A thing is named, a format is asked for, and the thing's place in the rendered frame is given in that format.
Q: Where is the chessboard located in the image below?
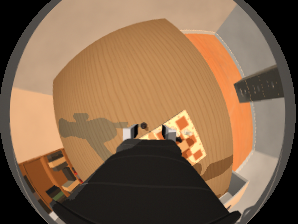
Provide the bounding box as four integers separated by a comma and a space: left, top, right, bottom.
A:
139, 110, 206, 165

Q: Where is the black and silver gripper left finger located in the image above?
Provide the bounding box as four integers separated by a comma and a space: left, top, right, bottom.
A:
123, 124, 138, 141

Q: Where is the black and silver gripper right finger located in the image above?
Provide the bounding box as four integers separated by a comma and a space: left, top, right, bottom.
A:
162, 125, 177, 143

